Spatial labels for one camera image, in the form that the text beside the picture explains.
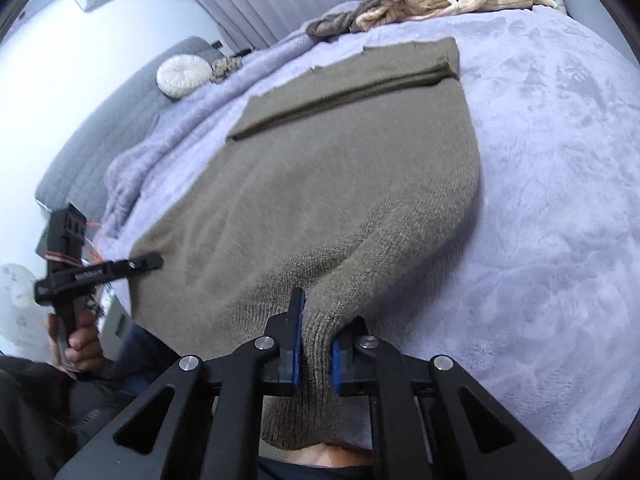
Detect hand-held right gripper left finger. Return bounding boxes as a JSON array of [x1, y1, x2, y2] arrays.
[[52, 287, 307, 480]]

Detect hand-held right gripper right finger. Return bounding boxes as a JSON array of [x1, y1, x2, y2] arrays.
[[331, 315, 576, 480]]

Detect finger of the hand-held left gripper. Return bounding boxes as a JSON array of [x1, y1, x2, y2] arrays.
[[107, 254, 165, 277]]

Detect brown knit sweater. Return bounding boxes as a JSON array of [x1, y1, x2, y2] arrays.
[[127, 36, 483, 451]]

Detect person's left hand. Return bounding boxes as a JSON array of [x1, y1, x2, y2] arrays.
[[42, 307, 106, 376]]

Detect white plastic bag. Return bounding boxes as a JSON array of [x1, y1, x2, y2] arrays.
[[0, 262, 56, 361]]

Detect person's blue jeans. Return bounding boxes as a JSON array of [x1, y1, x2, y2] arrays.
[[102, 324, 173, 398]]

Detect grey quilted headboard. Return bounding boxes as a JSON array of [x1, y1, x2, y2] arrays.
[[35, 36, 226, 211]]

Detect person's black jacket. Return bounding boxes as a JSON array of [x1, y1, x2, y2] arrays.
[[0, 355, 126, 480]]

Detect round white pillow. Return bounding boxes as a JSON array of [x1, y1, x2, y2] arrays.
[[156, 54, 213, 100]]

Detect lavender fleece blanket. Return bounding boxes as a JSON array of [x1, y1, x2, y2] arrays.
[[97, 0, 640, 471]]

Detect grey-brown fuzzy garment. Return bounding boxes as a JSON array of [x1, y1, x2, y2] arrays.
[[306, 0, 396, 38]]

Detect orange cable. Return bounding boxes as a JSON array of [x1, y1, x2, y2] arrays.
[[80, 219, 108, 267]]

